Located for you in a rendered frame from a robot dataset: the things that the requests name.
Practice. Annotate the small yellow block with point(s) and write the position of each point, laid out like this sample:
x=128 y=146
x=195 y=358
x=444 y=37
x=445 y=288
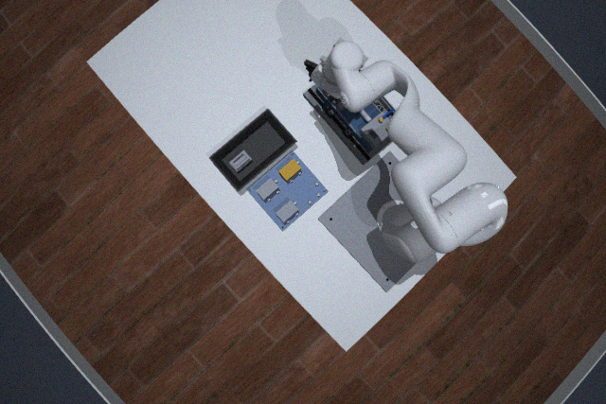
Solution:
x=289 y=170

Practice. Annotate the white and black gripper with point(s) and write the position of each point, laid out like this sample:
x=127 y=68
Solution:
x=315 y=74

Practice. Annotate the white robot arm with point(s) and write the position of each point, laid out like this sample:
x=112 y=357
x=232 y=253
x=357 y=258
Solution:
x=436 y=159

